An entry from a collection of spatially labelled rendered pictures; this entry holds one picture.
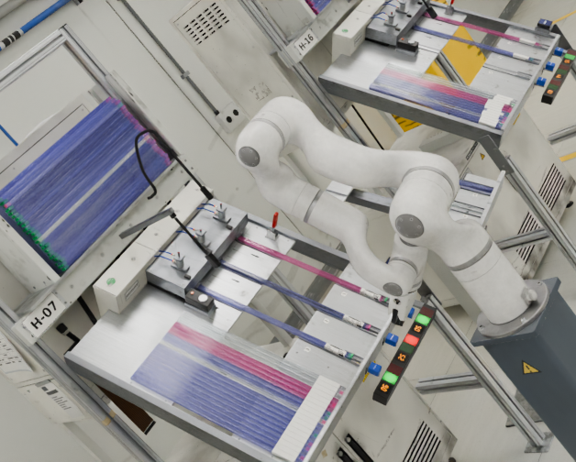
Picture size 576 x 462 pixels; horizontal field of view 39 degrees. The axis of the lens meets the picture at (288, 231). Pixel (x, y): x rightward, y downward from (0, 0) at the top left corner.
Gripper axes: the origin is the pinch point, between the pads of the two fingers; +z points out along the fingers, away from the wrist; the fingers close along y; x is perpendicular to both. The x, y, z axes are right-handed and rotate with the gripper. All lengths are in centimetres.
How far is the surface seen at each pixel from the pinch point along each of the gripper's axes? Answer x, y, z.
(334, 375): 10.4, -17.3, 10.2
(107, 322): 74, -29, 10
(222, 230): 59, 11, 4
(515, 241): -19, 91, 51
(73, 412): 81, -44, 39
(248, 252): 51, 11, 10
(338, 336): 14.2, -5.4, 10.3
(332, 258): 27.3, 20.8, 11.2
